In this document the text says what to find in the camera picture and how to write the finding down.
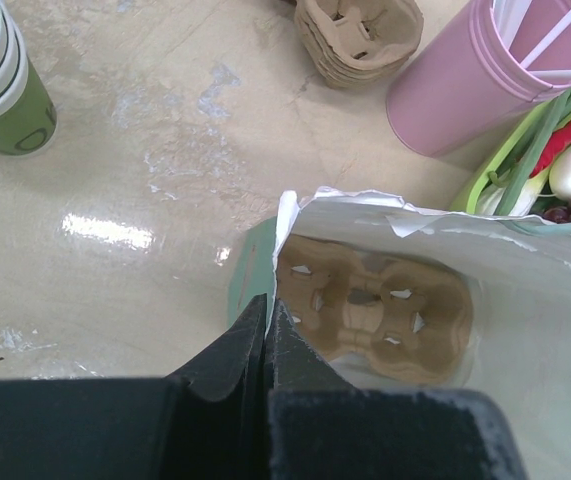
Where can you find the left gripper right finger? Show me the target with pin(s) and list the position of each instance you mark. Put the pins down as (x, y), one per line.
(319, 426)

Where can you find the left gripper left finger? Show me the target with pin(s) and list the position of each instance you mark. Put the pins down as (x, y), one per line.
(203, 421)

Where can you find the brown pulp cup carrier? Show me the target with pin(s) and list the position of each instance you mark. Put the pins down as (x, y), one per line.
(410, 320)

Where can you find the printed paper takeout bag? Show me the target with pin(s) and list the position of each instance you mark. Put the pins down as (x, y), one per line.
(518, 272)

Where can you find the green plastic tray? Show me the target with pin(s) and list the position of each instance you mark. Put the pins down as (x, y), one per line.
(501, 162)

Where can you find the stack of paper cups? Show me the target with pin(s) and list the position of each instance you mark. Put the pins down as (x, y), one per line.
(28, 117)

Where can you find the red chili pepper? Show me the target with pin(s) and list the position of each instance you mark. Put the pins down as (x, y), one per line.
(558, 143)

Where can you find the stack of pulp carriers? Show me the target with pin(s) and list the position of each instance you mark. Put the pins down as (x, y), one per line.
(356, 43)

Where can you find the pink straw holder cup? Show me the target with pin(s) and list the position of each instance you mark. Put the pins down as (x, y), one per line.
(467, 81)

